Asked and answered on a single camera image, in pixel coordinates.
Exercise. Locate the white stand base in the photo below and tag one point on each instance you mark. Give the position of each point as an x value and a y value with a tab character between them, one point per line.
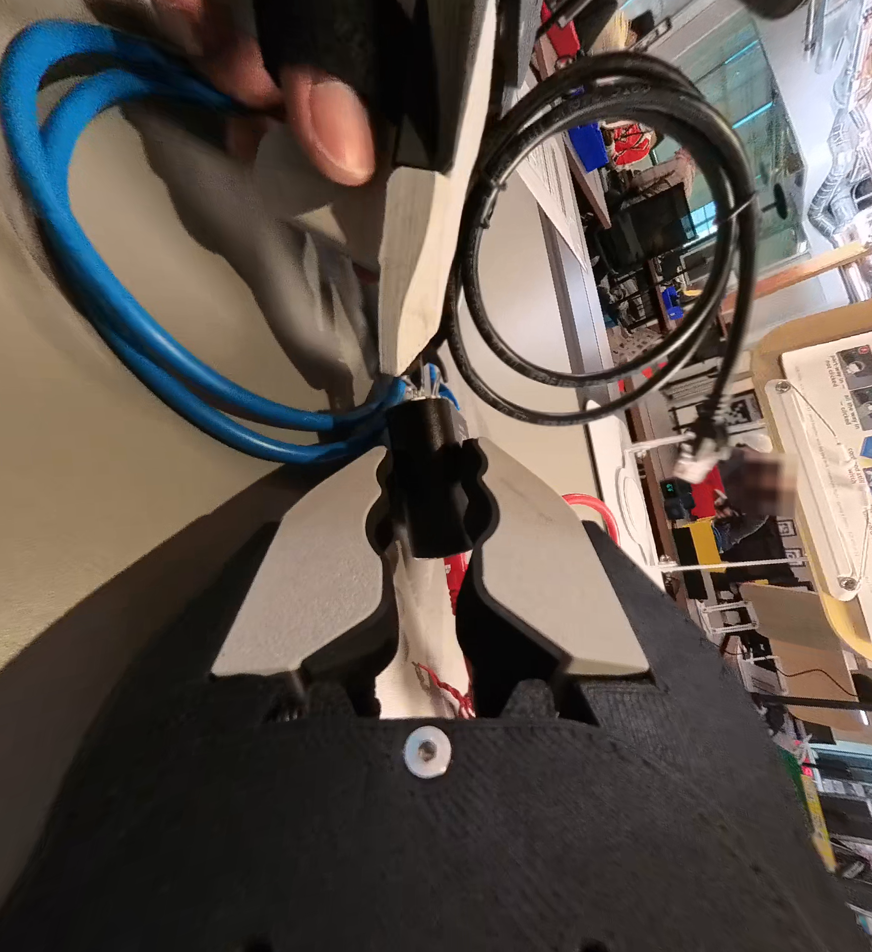
622	461

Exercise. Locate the white board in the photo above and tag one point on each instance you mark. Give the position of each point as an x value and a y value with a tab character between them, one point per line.
540	149

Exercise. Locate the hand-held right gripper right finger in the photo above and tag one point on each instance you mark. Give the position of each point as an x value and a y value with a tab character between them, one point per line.
555	588

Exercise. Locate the person's left hand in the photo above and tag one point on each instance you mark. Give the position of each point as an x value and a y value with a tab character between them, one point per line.
273	75

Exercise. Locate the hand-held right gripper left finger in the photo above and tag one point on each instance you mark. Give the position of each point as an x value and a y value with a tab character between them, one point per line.
310	588

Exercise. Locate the instruction poster board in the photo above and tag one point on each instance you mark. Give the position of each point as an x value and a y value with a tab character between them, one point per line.
853	461

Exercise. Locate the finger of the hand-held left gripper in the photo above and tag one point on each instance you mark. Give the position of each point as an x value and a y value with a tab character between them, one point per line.
429	194

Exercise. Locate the black ethernet hub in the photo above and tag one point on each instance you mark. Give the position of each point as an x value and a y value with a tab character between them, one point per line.
433	476

